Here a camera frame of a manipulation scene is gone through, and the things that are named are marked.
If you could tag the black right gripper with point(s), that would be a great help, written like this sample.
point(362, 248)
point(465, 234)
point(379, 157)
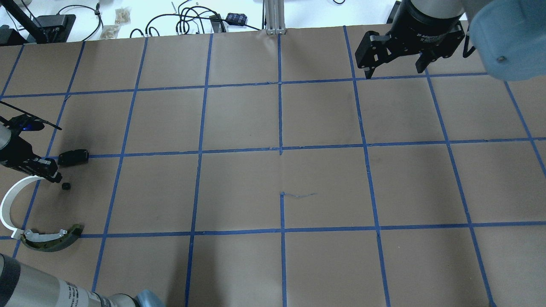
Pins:
point(424, 23)

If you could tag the black box on desk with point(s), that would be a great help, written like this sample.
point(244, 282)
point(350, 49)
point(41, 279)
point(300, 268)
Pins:
point(57, 28)

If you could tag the black curved brake shoe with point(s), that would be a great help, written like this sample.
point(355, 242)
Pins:
point(51, 242)

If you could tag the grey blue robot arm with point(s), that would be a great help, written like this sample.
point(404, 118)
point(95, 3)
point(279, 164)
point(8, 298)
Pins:
point(23, 285)

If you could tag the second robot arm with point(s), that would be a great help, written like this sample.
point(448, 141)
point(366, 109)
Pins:
point(509, 36)

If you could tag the blue checked small pouch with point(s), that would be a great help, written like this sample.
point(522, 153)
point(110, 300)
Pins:
point(236, 19)

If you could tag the small black block part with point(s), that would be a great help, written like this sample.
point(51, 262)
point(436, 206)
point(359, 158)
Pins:
point(73, 157)

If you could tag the aluminium frame post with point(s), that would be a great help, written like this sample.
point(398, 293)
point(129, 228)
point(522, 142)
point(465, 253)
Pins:
point(274, 17)

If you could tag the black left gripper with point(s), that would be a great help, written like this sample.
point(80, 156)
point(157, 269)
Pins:
point(17, 152)

